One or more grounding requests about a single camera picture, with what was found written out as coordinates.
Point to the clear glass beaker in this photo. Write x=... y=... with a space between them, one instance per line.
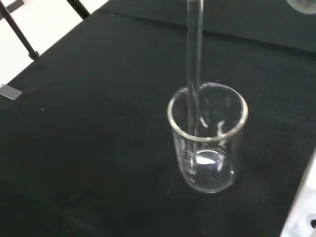
x=222 y=172

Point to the white test tube rack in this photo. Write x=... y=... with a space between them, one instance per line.
x=307 y=197

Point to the black bench cloth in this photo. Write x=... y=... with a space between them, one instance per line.
x=98 y=135

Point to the clear cloth clip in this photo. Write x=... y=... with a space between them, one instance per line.
x=10 y=91

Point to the black tripod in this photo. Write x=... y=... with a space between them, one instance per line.
x=18 y=32

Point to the clear glass vessel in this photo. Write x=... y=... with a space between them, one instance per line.
x=302 y=5

